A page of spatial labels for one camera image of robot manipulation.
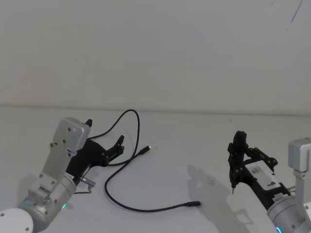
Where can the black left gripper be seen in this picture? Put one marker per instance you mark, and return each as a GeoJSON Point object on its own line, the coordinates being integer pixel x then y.
{"type": "Point", "coordinates": [91, 155]}

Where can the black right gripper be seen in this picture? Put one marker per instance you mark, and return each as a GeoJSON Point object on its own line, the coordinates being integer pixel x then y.
{"type": "Point", "coordinates": [260, 184]}

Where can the white table cloth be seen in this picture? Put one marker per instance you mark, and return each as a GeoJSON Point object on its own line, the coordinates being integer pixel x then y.
{"type": "Point", "coordinates": [170, 170]}

